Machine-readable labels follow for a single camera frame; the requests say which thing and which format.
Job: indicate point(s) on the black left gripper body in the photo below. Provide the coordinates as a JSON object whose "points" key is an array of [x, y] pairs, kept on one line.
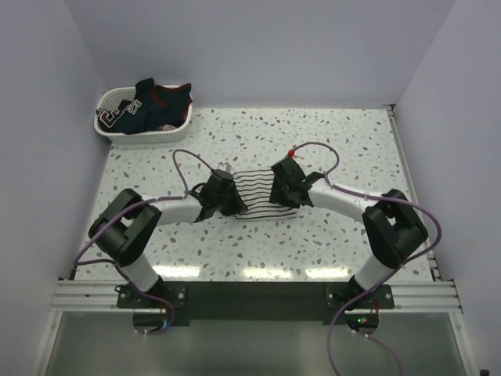
{"points": [[226, 204]]}

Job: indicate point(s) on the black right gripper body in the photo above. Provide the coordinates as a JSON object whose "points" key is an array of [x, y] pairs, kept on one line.
{"points": [[279, 193]]}

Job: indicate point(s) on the black white striped tank top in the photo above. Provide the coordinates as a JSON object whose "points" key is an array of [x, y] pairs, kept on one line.
{"points": [[254, 188]]}

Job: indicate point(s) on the navy maroon tank top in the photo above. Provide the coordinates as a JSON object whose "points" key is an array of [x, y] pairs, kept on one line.
{"points": [[153, 108]]}

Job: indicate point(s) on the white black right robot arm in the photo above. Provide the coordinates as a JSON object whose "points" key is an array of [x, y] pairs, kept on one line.
{"points": [[393, 228]]}

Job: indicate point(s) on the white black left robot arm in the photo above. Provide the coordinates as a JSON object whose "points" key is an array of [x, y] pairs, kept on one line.
{"points": [[125, 227]]}

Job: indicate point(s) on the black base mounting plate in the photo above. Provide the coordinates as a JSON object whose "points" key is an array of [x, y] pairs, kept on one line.
{"points": [[253, 301]]}

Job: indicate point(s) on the white plastic laundry basket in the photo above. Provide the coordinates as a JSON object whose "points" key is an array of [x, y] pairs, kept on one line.
{"points": [[111, 101]]}

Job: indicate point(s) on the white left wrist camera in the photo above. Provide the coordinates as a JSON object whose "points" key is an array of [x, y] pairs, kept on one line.
{"points": [[225, 166]]}

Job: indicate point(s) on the aluminium right side rail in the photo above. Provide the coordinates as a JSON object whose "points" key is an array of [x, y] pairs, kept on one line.
{"points": [[437, 227]]}

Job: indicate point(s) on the aluminium rail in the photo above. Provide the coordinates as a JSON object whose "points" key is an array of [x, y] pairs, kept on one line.
{"points": [[409, 297], [437, 227]]}

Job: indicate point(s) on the aluminium front rail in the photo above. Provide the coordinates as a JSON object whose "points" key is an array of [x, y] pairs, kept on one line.
{"points": [[409, 297]]}

